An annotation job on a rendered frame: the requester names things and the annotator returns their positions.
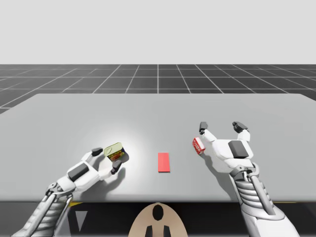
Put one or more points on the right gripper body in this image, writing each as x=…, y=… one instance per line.
x=232, y=154

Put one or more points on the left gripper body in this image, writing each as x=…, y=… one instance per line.
x=81, y=176

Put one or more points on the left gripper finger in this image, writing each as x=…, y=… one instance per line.
x=90, y=155
x=112, y=170

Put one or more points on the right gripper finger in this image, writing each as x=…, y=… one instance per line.
x=243, y=132
x=207, y=132

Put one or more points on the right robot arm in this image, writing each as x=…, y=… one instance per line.
x=261, y=205

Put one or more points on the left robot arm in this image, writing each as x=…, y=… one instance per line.
x=42, y=212

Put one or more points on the red and white carton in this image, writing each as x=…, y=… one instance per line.
x=198, y=145

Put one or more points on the green and blue rectangular can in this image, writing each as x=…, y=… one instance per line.
x=116, y=152

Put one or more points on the pink pad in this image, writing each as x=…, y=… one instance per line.
x=164, y=162

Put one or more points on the tan robot part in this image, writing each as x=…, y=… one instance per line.
x=157, y=222

